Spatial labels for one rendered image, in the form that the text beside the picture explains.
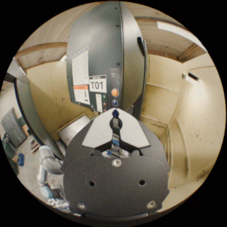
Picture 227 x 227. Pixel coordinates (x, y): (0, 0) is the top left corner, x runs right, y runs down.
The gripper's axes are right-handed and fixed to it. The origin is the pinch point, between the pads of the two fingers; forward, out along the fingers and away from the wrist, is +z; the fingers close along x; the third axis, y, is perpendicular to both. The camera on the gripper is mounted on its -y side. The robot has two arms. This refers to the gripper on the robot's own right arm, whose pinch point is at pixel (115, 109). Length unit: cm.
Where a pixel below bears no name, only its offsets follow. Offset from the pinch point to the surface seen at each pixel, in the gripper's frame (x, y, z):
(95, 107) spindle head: -9.6, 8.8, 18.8
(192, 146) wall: 70, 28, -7
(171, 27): 97, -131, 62
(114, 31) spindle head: 0.1, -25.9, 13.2
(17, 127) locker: -494, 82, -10
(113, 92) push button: -0.3, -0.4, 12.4
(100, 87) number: -5.5, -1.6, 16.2
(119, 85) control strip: 1.7, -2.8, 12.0
